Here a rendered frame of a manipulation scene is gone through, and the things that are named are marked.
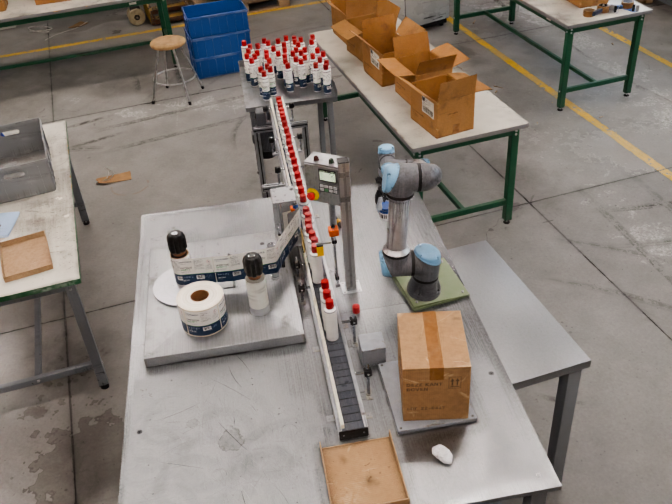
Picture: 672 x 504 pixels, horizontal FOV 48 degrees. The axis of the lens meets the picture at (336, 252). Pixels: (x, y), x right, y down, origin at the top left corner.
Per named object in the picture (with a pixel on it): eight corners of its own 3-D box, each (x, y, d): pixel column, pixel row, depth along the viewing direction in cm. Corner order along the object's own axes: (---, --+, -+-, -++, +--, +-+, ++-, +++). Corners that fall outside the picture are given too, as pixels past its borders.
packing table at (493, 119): (316, 118, 676) (308, 33, 630) (398, 101, 694) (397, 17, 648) (412, 252, 505) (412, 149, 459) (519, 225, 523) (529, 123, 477)
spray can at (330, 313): (325, 334, 316) (321, 297, 303) (337, 332, 316) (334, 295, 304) (327, 343, 311) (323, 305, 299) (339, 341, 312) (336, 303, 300)
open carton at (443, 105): (394, 120, 492) (393, 65, 470) (461, 102, 507) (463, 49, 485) (423, 144, 463) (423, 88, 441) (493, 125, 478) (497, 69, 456)
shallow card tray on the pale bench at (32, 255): (-1, 247, 398) (-3, 242, 396) (46, 235, 405) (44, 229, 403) (4, 283, 372) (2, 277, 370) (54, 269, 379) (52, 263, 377)
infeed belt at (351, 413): (291, 202, 408) (290, 196, 406) (306, 200, 409) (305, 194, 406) (342, 438, 276) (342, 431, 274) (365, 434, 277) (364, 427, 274)
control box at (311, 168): (316, 188, 332) (313, 150, 321) (351, 195, 326) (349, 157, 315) (306, 200, 325) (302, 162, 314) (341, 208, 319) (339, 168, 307)
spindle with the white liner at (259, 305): (249, 304, 334) (240, 250, 317) (269, 301, 335) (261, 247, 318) (250, 317, 327) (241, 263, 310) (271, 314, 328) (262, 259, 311)
